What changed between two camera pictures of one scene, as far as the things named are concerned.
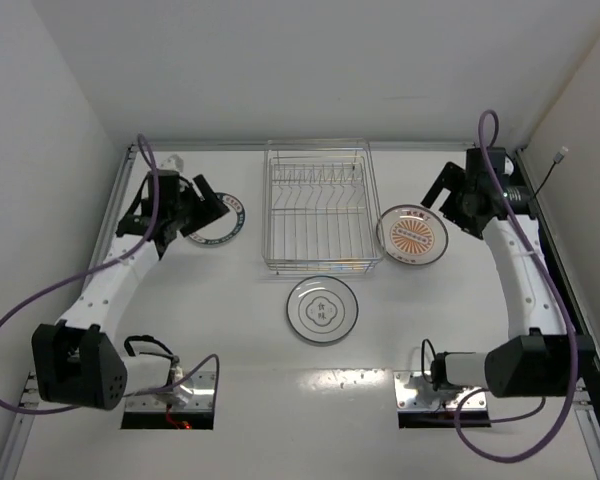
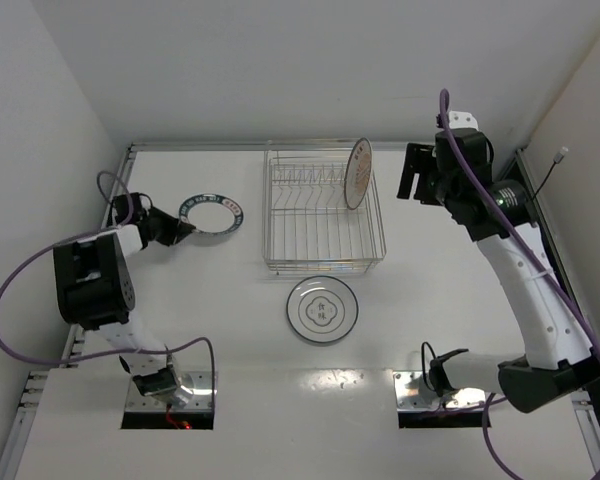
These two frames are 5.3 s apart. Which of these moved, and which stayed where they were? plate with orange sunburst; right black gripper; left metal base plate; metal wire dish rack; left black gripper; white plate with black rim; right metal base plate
Moved: left black gripper; plate with orange sunburst; right black gripper
Stayed: white plate with black rim; metal wire dish rack; right metal base plate; left metal base plate
